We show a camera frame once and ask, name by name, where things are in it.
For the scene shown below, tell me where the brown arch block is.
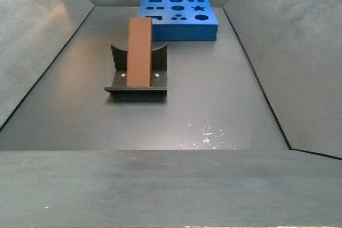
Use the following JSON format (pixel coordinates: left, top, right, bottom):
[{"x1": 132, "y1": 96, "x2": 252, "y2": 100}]
[{"x1": 127, "y1": 17, "x2": 152, "y2": 87}]

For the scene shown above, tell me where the dark grey curved fixture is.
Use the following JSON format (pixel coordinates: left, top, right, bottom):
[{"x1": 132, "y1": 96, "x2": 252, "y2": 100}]
[{"x1": 104, "y1": 44, "x2": 167, "y2": 94}]

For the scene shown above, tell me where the blue shape sorting board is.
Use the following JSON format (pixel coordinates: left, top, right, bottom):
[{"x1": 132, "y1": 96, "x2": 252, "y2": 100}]
[{"x1": 138, "y1": 0, "x2": 219, "y2": 41}]

